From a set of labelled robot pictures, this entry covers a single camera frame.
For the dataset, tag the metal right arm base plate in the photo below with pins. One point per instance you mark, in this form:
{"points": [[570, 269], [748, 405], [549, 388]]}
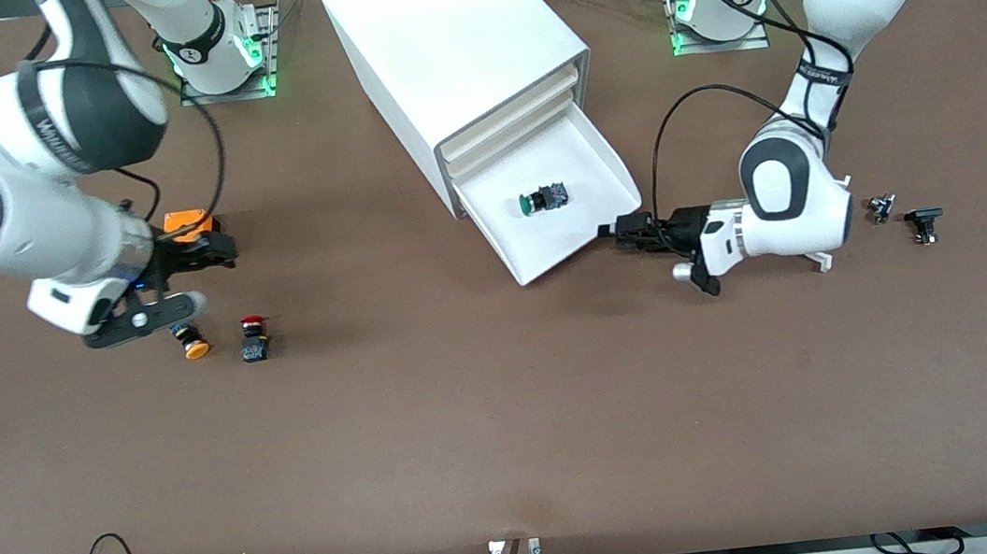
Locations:
{"points": [[273, 50]]}

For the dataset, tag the small grey black switch part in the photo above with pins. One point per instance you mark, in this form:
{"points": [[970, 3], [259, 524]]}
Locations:
{"points": [[881, 209]]}

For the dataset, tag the green push button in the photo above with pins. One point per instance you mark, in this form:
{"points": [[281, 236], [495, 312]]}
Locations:
{"points": [[543, 199]]}

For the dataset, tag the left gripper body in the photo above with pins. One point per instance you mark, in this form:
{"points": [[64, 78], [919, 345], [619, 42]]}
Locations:
{"points": [[686, 226]]}

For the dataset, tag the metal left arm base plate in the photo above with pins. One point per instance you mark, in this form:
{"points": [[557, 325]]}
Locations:
{"points": [[719, 46]]}

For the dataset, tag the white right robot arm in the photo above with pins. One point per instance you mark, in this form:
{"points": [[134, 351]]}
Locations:
{"points": [[2, 187]]}

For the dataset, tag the red push button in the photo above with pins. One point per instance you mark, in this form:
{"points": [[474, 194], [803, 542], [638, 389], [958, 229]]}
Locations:
{"points": [[254, 344]]}

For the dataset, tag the white curved plastic bracket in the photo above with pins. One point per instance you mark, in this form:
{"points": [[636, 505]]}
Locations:
{"points": [[821, 260]]}

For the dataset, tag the yellow push button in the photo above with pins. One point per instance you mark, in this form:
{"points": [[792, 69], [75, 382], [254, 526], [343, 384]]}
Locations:
{"points": [[196, 348]]}

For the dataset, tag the orange box with black base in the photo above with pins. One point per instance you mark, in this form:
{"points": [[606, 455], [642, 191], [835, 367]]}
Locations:
{"points": [[190, 220]]}

